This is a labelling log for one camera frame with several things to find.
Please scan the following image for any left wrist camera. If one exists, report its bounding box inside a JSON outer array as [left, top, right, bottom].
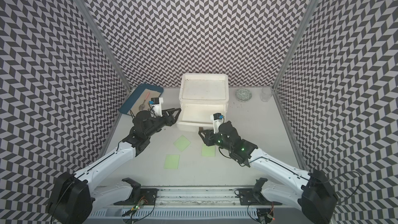
[[149, 97, 163, 117]]

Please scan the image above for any clear glass cup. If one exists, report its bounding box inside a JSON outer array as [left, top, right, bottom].
[[260, 86, 273, 102]]

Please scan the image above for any white top drawer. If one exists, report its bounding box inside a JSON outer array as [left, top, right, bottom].
[[176, 104, 227, 132]]

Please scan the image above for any pink handled spoon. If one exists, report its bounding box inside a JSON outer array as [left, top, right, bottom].
[[138, 92, 150, 111]]

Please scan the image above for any blue tray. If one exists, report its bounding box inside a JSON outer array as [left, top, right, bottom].
[[119, 84, 164, 116]]

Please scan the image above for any green sticky note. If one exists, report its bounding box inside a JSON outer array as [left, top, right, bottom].
[[201, 144, 216, 157], [173, 135, 191, 152], [164, 155, 180, 170]]

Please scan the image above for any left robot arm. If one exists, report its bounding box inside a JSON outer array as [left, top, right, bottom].
[[46, 108, 181, 224]]

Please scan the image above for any green patterned small dish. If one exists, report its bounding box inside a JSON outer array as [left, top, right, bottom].
[[235, 88, 252, 102]]

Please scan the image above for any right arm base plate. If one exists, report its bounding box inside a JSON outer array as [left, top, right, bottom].
[[234, 178, 272, 206]]

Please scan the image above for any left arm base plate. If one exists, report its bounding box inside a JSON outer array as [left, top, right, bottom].
[[114, 177, 159, 205]]

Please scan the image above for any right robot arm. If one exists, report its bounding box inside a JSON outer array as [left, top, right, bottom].
[[198, 121, 339, 224]]

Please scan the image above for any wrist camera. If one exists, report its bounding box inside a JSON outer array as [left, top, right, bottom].
[[210, 113, 225, 134], [149, 97, 163, 117]]

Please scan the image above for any aluminium front rail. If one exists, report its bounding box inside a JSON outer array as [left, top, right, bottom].
[[66, 186, 330, 209]]

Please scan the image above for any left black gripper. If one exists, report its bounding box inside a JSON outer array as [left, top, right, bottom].
[[144, 108, 181, 138]]

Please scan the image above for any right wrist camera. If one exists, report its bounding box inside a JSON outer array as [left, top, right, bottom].
[[210, 113, 225, 134]]

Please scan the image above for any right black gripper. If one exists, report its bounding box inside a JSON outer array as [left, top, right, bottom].
[[198, 129, 233, 152]]

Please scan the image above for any white drawer cabinet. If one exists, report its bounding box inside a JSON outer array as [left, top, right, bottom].
[[179, 73, 229, 105]]

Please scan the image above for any beige tray liner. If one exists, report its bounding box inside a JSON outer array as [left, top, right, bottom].
[[126, 89, 161, 116]]

